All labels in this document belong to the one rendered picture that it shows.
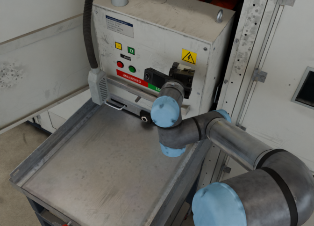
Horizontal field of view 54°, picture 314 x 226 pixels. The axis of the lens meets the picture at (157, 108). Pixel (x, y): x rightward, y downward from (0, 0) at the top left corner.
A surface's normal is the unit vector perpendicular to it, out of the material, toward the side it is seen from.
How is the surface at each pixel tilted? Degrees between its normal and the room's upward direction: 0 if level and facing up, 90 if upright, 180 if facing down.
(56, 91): 90
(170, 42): 94
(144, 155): 0
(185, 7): 4
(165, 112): 75
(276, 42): 90
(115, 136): 0
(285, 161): 33
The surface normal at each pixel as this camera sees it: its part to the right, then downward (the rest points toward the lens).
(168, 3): 0.01, -0.66
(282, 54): -0.49, 0.61
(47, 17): 0.68, 0.54
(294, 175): 0.14, -0.79
